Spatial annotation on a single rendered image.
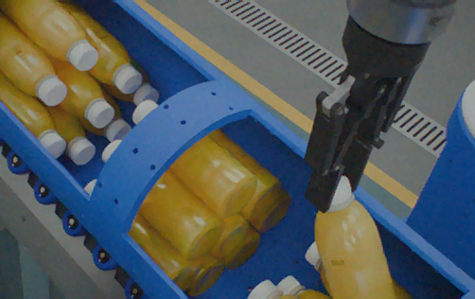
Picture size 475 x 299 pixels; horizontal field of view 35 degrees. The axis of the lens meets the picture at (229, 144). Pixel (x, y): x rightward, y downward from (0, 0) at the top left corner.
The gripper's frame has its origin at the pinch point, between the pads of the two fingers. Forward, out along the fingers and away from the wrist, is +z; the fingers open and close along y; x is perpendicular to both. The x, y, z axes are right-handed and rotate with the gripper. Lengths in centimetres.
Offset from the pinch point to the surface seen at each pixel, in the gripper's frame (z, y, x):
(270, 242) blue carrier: 31.0, 8.3, 10.6
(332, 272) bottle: 9.0, -3.5, -5.3
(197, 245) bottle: 19.8, -6.8, 11.4
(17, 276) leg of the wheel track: 86, -7, 60
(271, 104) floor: 131, 119, 95
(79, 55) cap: 13.8, -1.7, 43.5
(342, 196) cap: 1.7, -0.6, -1.7
